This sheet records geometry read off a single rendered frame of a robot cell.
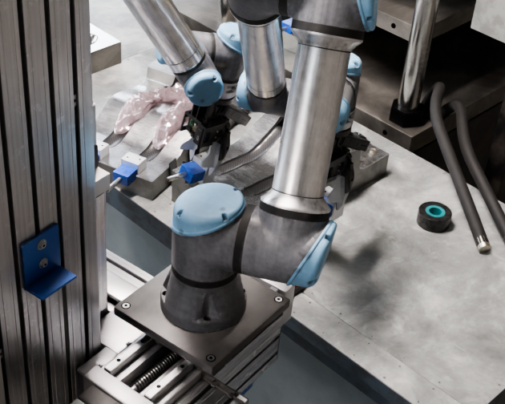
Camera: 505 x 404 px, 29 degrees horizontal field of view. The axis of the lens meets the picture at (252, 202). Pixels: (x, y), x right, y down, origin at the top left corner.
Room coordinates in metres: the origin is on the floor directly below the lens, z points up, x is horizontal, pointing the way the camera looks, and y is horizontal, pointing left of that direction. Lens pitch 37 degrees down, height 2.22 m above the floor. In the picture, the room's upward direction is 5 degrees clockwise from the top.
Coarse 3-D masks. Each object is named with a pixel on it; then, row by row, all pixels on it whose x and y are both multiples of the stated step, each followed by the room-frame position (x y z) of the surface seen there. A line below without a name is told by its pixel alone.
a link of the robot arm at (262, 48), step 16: (240, 0) 1.43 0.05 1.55; (256, 0) 1.41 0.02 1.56; (272, 0) 1.40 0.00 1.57; (240, 16) 1.45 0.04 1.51; (256, 16) 1.44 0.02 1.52; (272, 16) 1.46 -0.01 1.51; (240, 32) 1.51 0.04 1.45; (256, 32) 1.49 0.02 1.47; (272, 32) 1.50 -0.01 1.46; (256, 48) 1.51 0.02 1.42; (272, 48) 1.52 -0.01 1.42; (256, 64) 1.54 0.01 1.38; (272, 64) 1.55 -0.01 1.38; (240, 80) 1.65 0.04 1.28; (256, 80) 1.57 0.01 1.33; (272, 80) 1.57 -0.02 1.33; (288, 80) 1.65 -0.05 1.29; (240, 96) 1.63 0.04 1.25; (256, 96) 1.61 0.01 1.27; (272, 96) 1.60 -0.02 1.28; (256, 112) 1.64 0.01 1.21; (272, 112) 1.62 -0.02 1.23
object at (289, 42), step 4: (284, 16) 2.74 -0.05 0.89; (284, 20) 2.74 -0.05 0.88; (376, 28) 2.90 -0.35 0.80; (380, 28) 2.92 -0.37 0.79; (284, 32) 2.74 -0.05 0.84; (368, 32) 2.87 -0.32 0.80; (372, 32) 2.89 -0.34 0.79; (284, 36) 2.74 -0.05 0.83; (288, 36) 2.73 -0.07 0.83; (292, 36) 2.72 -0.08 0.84; (364, 36) 2.86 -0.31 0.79; (284, 40) 2.74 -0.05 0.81; (288, 40) 2.73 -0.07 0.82; (292, 40) 2.71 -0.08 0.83; (296, 40) 2.70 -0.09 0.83; (284, 44) 2.74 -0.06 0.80; (288, 44) 2.72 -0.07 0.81; (292, 44) 2.71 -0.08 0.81; (296, 44) 2.70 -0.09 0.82; (288, 48) 2.72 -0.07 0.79; (292, 48) 2.71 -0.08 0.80; (296, 48) 2.70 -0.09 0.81; (292, 52) 2.71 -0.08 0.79
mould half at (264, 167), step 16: (256, 128) 2.07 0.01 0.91; (240, 144) 2.02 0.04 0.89; (224, 160) 1.95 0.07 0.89; (256, 160) 1.96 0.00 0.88; (272, 160) 1.96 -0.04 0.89; (352, 160) 1.96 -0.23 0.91; (368, 160) 2.04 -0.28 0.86; (384, 160) 2.06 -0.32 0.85; (224, 176) 1.87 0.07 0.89; (240, 176) 1.88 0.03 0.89; (256, 176) 1.89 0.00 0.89; (368, 176) 2.02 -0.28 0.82; (176, 192) 1.87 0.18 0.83
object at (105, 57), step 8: (96, 32) 2.57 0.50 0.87; (104, 32) 2.58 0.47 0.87; (96, 40) 2.54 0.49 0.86; (104, 40) 2.53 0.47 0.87; (112, 40) 2.53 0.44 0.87; (96, 48) 2.48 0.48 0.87; (104, 48) 2.48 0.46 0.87; (112, 48) 2.51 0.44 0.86; (120, 48) 2.53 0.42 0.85; (96, 56) 2.46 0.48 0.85; (104, 56) 2.48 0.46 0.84; (112, 56) 2.51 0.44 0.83; (120, 56) 2.53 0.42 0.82; (96, 64) 2.46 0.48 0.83; (104, 64) 2.48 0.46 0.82; (112, 64) 2.51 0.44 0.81
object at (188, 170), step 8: (192, 160) 1.86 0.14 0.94; (200, 160) 1.85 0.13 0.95; (184, 168) 1.82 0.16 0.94; (192, 168) 1.82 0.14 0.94; (200, 168) 1.83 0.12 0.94; (168, 176) 1.78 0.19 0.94; (176, 176) 1.79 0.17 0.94; (184, 176) 1.80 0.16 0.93; (192, 176) 1.80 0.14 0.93; (200, 176) 1.82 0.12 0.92; (208, 176) 1.84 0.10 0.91
